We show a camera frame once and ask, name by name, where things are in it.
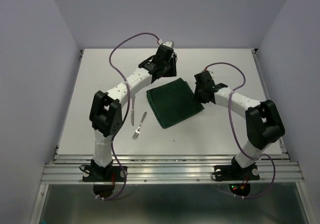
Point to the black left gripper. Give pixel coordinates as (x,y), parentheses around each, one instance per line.
(172,71)

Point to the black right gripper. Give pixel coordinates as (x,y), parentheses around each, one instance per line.
(199,99)

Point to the dark green cloth napkin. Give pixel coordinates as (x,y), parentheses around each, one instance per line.
(173,103)

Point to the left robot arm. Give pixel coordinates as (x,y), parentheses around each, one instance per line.
(106,110)

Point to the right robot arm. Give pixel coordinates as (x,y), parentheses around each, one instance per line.
(263,122)

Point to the silver table knife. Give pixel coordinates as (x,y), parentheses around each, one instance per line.
(132,114)

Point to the silver fork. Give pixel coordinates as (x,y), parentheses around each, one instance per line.
(137,131)

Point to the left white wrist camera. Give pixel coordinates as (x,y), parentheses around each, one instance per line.
(169,44)

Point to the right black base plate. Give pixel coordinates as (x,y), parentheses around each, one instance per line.
(235,173)

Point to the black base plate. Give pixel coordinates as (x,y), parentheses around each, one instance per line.
(108,174)
(235,173)

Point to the aluminium frame rail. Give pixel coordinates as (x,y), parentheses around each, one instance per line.
(169,179)

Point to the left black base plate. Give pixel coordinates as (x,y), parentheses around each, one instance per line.
(108,174)

